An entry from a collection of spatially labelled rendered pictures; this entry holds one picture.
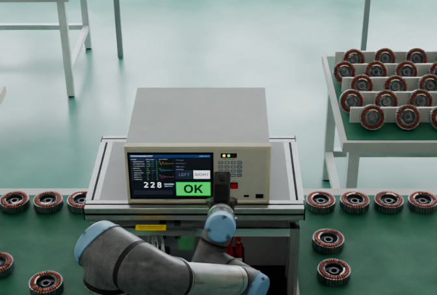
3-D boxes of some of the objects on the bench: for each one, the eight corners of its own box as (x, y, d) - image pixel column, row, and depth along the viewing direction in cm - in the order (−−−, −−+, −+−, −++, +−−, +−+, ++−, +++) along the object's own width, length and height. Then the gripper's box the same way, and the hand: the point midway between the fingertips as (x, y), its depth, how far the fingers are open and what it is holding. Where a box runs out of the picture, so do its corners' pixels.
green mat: (76, 379, 238) (76, 378, 238) (-132, 378, 239) (-132, 377, 239) (114, 195, 320) (114, 195, 319) (-40, 195, 320) (-40, 195, 320)
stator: (346, 239, 294) (347, 230, 292) (339, 257, 285) (341, 249, 283) (316, 232, 297) (317, 225, 296) (308, 251, 288) (309, 242, 286)
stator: (67, 279, 276) (66, 270, 274) (58, 301, 267) (56, 292, 265) (36, 277, 277) (34, 268, 276) (25, 299, 268) (23, 290, 266)
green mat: (519, 380, 237) (519, 379, 237) (309, 379, 237) (309, 379, 237) (445, 195, 318) (445, 195, 318) (288, 195, 319) (288, 195, 319)
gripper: (204, 234, 222) (207, 219, 243) (237, 234, 222) (237, 219, 243) (204, 203, 221) (207, 191, 243) (237, 203, 221) (237, 191, 242)
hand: (222, 196), depth 241 cm, fingers closed
